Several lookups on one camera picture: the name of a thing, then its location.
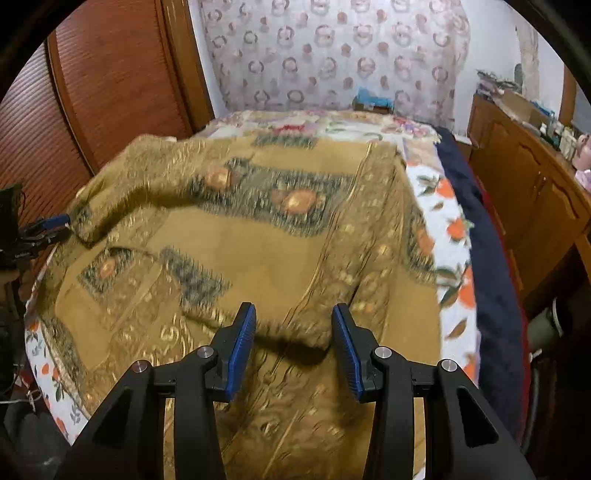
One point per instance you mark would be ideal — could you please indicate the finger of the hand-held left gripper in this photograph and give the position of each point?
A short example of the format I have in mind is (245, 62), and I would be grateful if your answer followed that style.
(53, 222)
(46, 239)

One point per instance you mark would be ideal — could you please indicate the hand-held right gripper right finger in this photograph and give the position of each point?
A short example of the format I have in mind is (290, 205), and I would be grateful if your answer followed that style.
(348, 350)

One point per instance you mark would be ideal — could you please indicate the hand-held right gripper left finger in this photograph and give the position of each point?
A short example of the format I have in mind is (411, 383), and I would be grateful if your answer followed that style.
(240, 350)

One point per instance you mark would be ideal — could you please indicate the brown patterned blanket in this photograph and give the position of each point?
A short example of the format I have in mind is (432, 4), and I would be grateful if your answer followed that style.
(258, 249)

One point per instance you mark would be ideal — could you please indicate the wooden louvered wardrobe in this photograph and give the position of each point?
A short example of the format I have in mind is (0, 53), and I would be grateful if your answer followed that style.
(106, 106)

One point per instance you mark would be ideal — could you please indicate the orange fruit print bedsheet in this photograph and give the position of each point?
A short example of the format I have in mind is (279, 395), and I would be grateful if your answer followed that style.
(450, 249)

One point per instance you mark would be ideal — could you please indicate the navy blanket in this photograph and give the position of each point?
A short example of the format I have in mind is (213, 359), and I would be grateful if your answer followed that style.
(494, 286)

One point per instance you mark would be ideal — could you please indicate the grey rounded object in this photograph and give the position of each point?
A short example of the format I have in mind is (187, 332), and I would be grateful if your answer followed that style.
(545, 325)

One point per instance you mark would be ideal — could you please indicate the floral quilt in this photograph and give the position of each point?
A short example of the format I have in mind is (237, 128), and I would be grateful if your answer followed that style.
(332, 127)

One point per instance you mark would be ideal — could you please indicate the wooden cabinet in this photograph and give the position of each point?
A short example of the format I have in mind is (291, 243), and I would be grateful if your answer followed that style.
(531, 194)

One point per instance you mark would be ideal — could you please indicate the blue item on box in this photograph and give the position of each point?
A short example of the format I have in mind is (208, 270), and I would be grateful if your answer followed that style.
(371, 101)

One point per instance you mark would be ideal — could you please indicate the pink tissue box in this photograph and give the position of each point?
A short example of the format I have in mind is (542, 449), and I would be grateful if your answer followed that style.
(585, 179)

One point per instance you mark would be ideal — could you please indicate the cardboard box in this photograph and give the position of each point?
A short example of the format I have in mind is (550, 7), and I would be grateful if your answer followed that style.
(521, 108)

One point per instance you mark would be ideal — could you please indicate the row of small bottles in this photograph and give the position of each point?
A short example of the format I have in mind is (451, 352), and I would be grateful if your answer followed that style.
(556, 136)

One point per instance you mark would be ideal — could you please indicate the pile of patterned cloths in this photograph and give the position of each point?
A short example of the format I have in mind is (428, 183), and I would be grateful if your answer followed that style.
(496, 82)

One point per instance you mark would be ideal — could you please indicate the pink bottle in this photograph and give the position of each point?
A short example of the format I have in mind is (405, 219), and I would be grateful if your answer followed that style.
(584, 152)

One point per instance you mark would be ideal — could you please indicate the beige tied curtain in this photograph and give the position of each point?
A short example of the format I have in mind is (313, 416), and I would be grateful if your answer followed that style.
(526, 50)

